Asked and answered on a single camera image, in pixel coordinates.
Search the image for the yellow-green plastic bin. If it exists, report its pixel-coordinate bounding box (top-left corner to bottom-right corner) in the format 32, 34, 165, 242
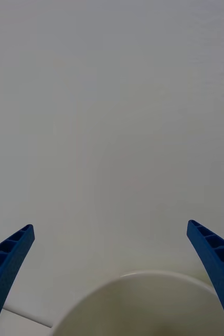
48, 270, 224, 336

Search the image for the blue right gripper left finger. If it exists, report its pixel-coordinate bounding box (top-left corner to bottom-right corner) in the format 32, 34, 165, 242
0, 224, 36, 336

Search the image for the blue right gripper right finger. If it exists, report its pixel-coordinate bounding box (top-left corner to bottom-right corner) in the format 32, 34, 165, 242
186, 219, 224, 336

